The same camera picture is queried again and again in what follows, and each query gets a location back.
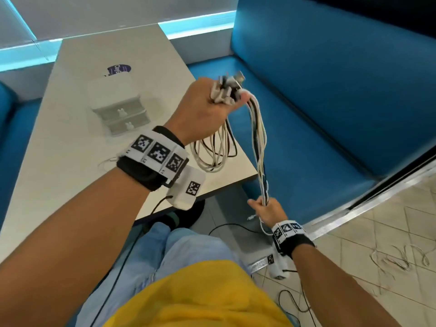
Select person's right hand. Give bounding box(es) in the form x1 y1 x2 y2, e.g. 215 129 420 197
247 196 290 231

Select person's left hand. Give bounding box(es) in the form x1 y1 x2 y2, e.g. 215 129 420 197
163 77 251 146

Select white mini drawer box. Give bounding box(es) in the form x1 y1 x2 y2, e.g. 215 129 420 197
87 76 150 137

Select person's right forearm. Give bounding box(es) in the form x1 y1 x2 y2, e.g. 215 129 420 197
291 245 402 327

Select person's left forearm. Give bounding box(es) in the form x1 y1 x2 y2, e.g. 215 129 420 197
0 166 150 327

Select black marker wristband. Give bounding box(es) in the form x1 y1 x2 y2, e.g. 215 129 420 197
117 125 190 192
271 220 316 258

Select grey metal table base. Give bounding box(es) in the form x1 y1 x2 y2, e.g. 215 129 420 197
201 186 273 263

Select black shoe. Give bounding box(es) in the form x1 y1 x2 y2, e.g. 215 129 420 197
160 199 207 228

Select light blue jeans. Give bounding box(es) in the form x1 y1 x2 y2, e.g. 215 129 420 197
74 223 253 327

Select round purple sticker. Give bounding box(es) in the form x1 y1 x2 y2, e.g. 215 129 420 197
104 64 132 77

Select yellow shirt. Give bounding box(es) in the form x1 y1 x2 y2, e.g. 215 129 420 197
102 258 295 327

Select blue sofa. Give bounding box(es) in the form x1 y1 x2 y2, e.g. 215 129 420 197
0 81 43 232
187 0 436 225

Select white table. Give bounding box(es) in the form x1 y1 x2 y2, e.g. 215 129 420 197
0 23 258 263

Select black camera cable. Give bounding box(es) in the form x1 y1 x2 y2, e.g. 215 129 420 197
277 268 319 327
89 195 174 327

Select silver metal floor rail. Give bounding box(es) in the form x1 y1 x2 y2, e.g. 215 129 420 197
247 159 436 271

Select cyan wall light strips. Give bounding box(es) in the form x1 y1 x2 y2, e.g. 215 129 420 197
0 0 238 73

